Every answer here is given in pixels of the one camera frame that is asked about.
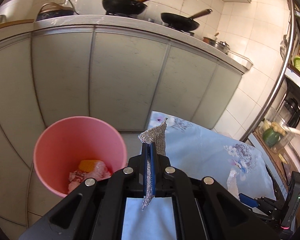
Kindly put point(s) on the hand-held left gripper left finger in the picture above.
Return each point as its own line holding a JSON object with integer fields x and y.
{"x": 147, "y": 170}

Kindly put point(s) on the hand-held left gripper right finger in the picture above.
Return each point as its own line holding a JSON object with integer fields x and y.
{"x": 153, "y": 172}

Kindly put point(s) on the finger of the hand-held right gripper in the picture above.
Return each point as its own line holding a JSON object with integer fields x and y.
{"x": 265, "y": 215}
{"x": 247, "y": 200}

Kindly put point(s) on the white crinkled plastic strip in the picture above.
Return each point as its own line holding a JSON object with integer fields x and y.
{"x": 232, "y": 182}

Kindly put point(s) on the silver mesh scouring cloth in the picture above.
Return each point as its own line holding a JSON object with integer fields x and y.
{"x": 157, "y": 136}

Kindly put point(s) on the clear plastic wrap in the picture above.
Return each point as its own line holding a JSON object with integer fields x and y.
{"x": 101, "y": 170}

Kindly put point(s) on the yellow foam net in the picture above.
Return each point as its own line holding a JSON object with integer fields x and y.
{"x": 87, "y": 165}

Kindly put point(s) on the red printed plastic bag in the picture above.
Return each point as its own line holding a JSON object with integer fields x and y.
{"x": 76, "y": 177}

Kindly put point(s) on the pink plastic bucket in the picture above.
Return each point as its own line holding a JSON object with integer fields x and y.
{"x": 72, "y": 135}

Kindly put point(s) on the brown cardboard sheet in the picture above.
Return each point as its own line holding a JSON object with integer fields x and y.
{"x": 277, "y": 160}

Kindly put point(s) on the blue floral tablecloth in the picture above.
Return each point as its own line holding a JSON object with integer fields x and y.
{"x": 202, "y": 155}

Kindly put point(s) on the green bell pepper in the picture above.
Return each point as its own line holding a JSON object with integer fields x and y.
{"x": 270, "y": 137}

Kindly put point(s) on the pale vegetable piece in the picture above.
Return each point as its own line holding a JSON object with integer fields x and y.
{"x": 265, "y": 125}

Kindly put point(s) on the ginger root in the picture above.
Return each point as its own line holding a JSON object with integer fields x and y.
{"x": 277, "y": 127}

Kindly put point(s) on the clear plastic container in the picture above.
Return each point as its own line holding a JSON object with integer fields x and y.
{"x": 272, "y": 115}

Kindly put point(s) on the grey kitchen cabinet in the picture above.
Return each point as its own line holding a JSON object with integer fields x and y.
{"x": 125, "y": 75}

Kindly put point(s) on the white plastic container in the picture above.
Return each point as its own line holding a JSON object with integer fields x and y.
{"x": 240, "y": 60}

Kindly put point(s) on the steel pot with lid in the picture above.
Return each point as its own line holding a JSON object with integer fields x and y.
{"x": 222, "y": 46}

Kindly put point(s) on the wooden spoon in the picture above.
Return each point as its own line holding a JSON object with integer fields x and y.
{"x": 216, "y": 35}

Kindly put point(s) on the gas stove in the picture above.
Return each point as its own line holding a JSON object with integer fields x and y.
{"x": 115, "y": 13}

